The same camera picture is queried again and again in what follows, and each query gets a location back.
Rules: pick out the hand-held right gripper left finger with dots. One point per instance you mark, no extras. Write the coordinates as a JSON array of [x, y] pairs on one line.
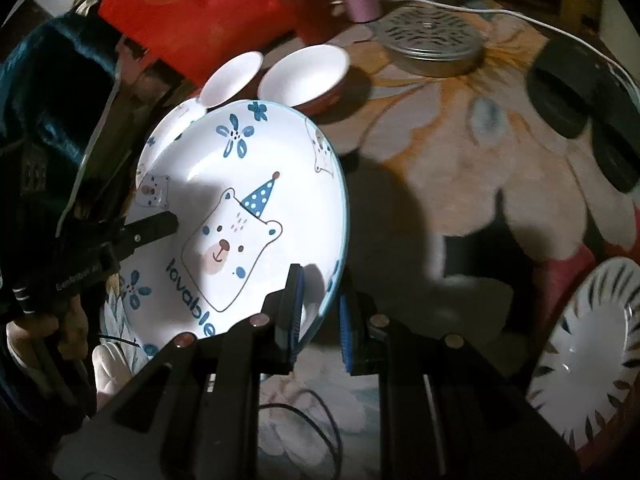
[[295, 310]]

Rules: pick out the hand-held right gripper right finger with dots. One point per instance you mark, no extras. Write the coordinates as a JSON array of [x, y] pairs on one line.
[[347, 332]]

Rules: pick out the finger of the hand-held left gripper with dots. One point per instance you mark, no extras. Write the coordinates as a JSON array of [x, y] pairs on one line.
[[150, 229]]

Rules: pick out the white bear print plate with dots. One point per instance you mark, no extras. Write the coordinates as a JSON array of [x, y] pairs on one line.
[[240, 170]]

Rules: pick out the small white bowl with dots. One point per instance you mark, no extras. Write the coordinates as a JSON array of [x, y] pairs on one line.
[[305, 72], [232, 77]]

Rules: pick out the white striped plate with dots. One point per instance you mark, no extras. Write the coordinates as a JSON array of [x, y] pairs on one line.
[[590, 350]]

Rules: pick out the person's left hand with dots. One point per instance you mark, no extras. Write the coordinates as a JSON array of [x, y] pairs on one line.
[[72, 322]]

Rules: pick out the floral tablecloth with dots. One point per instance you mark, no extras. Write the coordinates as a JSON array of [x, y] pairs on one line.
[[450, 170]]

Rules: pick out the black round object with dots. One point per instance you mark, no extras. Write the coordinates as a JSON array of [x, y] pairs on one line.
[[617, 155], [560, 92]]

